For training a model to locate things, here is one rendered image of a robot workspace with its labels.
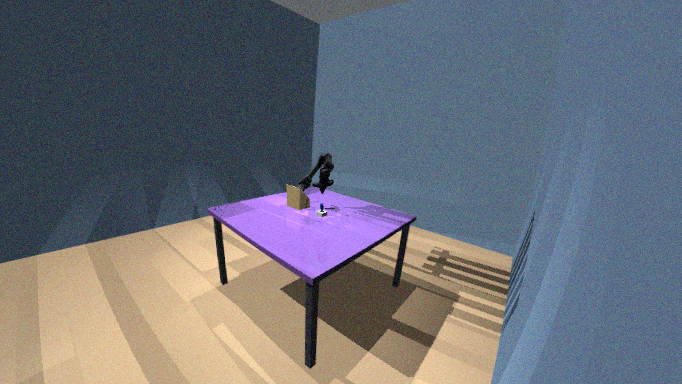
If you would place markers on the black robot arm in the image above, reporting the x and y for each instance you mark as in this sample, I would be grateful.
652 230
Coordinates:
324 159

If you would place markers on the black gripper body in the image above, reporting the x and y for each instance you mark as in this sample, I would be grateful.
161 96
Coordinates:
320 184

